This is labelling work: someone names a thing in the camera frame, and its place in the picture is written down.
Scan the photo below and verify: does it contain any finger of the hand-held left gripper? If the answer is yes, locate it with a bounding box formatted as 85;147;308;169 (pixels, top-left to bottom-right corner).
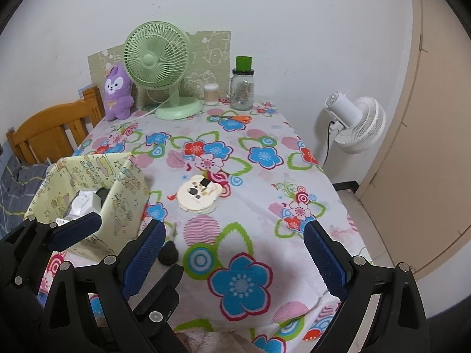
132;264;185;324
7;211;103;254

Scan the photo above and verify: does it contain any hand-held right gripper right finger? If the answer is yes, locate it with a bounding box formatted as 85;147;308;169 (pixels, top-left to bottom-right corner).
304;221;431;353

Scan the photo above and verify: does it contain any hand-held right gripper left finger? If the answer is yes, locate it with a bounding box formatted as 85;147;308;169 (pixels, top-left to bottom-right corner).
39;220;167;353

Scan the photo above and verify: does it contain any white charger adapter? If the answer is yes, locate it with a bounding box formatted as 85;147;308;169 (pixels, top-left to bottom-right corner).
70;190;102;217

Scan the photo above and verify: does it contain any yellow cartoon storage box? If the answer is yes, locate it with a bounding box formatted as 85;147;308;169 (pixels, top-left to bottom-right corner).
24;152;151;254

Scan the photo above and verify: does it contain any small dark round object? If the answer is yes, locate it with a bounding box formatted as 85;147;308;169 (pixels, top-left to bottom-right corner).
158;241;179;266

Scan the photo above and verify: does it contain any pink fuzzy cloth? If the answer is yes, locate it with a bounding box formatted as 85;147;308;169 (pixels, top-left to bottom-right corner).
177;333;240;353

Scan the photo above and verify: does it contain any grey plaid bedding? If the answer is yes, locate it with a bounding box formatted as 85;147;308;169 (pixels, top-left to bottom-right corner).
0;151;50;236

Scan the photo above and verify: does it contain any round cream bear-ear box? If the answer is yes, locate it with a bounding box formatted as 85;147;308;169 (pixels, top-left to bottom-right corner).
177;176;222;214

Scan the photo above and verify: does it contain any floral tablecloth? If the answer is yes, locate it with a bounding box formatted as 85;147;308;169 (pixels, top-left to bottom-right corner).
37;97;372;353

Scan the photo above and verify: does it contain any wooden bed headboard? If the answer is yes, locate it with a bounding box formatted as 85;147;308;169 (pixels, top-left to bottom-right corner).
6;85;105;164

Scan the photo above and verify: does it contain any purple plush toy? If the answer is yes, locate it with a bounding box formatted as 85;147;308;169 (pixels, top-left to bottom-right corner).
102;63;135;121

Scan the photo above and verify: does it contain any white circulator fan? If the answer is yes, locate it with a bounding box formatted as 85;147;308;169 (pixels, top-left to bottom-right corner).
324;90;386;155

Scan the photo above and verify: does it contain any cotton swab container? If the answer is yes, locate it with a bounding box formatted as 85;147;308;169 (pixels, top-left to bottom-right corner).
203;83;219;106

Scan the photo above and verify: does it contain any beige door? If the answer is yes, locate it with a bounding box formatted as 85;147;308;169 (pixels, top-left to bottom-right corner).
359;0;471;276

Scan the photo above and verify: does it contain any glass jar with green top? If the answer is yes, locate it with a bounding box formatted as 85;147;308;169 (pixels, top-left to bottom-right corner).
229;56;255;111

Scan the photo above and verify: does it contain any green desk fan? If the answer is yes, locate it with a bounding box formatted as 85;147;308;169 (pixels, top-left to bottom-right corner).
123;22;204;120

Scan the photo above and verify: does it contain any cartoon print board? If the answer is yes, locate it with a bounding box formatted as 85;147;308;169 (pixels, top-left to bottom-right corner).
87;30;232;107

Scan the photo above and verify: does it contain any black fan cable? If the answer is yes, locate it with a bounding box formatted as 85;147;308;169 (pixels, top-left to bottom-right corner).
323;119;336;165

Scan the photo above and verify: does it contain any white fan cable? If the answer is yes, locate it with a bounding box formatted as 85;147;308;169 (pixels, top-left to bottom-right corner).
138;96;174;118

